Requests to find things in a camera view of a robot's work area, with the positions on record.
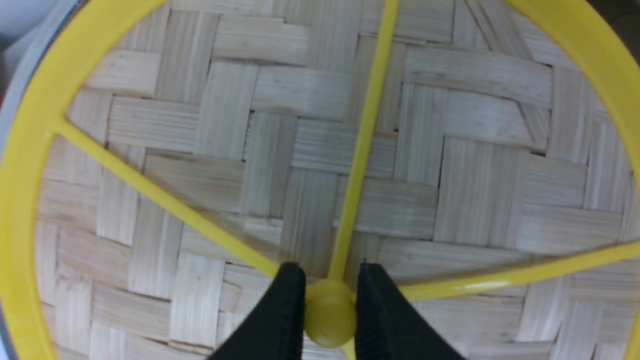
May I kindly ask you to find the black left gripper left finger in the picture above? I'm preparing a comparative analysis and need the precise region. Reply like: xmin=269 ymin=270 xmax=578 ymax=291
xmin=208 ymin=262 xmax=306 ymax=360

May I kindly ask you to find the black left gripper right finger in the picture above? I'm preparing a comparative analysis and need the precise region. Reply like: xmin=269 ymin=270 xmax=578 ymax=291
xmin=354 ymin=262 xmax=464 ymax=360

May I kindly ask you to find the yellow rimmed bamboo steamer lid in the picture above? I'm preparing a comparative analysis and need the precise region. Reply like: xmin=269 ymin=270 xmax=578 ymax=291
xmin=1 ymin=0 xmax=639 ymax=360

